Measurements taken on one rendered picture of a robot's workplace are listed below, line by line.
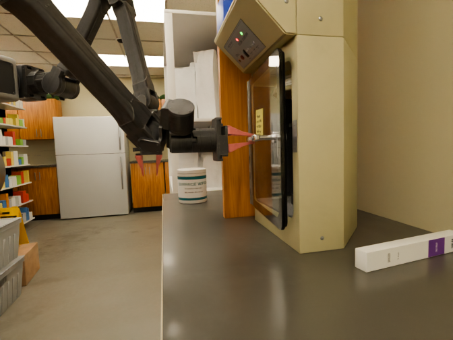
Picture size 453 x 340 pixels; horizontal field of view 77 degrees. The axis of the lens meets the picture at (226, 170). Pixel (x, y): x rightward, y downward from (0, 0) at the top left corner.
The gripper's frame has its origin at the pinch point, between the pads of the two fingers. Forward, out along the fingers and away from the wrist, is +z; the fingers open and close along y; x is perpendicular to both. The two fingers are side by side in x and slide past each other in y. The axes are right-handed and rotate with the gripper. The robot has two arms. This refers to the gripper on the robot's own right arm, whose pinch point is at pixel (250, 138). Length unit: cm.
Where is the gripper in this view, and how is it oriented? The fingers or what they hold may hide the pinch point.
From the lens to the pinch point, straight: 71.5
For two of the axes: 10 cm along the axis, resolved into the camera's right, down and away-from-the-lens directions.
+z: 9.8, -0.5, 2.1
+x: -2.2, -0.7, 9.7
